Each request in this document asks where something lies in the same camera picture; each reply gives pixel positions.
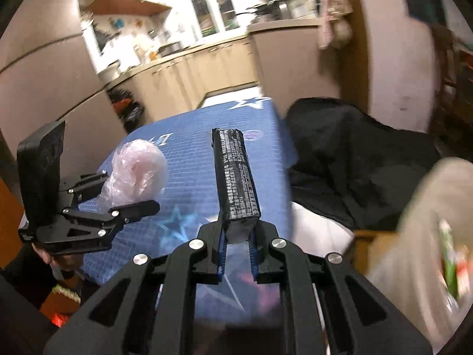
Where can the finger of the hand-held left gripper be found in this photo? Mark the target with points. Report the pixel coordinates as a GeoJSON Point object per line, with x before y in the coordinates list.
{"type": "Point", "coordinates": [136, 209]}
{"type": "Point", "coordinates": [85, 185]}

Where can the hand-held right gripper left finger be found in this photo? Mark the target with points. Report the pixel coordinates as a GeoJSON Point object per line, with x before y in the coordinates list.
{"type": "Point", "coordinates": [221, 262]}

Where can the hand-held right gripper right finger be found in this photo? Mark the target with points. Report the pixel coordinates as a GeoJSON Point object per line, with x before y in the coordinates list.
{"type": "Point", "coordinates": [253, 262]}

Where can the clear plastic bag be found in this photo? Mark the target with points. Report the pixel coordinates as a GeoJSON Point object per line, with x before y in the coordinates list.
{"type": "Point", "coordinates": [136, 166]}

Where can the black foil packet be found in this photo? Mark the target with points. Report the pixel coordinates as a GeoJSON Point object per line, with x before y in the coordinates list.
{"type": "Point", "coordinates": [232, 177]}

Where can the white plastic bucket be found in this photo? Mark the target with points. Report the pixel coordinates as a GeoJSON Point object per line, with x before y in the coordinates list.
{"type": "Point", "coordinates": [406, 229]}

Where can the black trash bag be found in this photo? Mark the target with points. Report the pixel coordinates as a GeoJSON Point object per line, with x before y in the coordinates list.
{"type": "Point", "coordinates": [132, 115]}
{"type": "Point", "coordinates": [118, 97]}

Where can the person's left hand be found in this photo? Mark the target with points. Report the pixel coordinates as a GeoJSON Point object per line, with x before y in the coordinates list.
{"type": "Point", "coordinates": [55, 264]}

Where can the brown wooden cabinet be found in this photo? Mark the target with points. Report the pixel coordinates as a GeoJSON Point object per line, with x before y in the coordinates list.
{"type": "Point", "coordinates": [9, 222]}

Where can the blue star-print tablecloth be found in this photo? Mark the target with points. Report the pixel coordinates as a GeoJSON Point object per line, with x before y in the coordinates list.
{"type": "Point", "coordinates": [184, 155]}

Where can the beige refrigerator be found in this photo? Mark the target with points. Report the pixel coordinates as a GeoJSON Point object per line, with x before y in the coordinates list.
{"type": "Point", "coordinates": [48, 81]}

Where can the wooden stool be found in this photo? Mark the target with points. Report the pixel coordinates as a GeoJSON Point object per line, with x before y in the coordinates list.
{"type": "Point", "coordinates": [364, 242]}

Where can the red plastic bag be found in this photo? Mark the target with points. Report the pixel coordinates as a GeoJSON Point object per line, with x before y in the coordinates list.
{"type": "Point", "coordinates": [61, 318]}

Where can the beige lower kitchen cabinets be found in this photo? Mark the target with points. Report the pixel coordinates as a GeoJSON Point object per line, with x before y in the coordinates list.
{"type": "Point", "coordinates": [221, 63]}

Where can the barred kitchen window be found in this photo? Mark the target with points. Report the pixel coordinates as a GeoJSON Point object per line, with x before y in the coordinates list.
{"type": "Point", "coordinates": [207, 3]}

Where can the hanging pink plastic bag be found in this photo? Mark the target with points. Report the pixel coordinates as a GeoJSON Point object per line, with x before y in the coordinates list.
{"type": "Point", "coordinates": [332, 22]}

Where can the dark wooden chair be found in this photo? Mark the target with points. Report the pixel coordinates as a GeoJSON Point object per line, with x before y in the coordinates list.
{"type": "Point", "coordinates": [451, 81]}

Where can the brown wooden door frame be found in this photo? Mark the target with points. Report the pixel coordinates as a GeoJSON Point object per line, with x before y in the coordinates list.
{"type": "Point", "coordinates": [364, 44]}

